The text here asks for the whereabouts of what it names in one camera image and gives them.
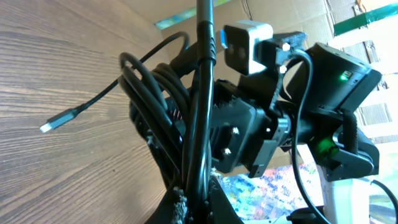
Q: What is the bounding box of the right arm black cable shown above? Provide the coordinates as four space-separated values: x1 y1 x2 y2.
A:
279 49 398 224

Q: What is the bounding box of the black USB cable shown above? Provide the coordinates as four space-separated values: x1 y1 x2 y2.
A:
39 0 218 215

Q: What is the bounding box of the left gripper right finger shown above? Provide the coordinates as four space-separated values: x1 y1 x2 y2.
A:
208 171 243 224

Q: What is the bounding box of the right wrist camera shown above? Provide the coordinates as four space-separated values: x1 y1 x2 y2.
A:
223 20 307 76

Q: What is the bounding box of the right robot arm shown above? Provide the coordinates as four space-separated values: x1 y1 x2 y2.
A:
119 39 381 223

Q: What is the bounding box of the thin black cable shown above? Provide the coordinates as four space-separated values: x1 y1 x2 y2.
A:
119 51 192 175

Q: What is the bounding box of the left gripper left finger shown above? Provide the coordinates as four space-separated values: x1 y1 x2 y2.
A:
146 186 188 224

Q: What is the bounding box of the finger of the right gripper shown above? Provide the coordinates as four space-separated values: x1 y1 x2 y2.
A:
129 97 185 189

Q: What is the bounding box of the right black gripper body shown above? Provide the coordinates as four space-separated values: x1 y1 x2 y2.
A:
207 80 291 178

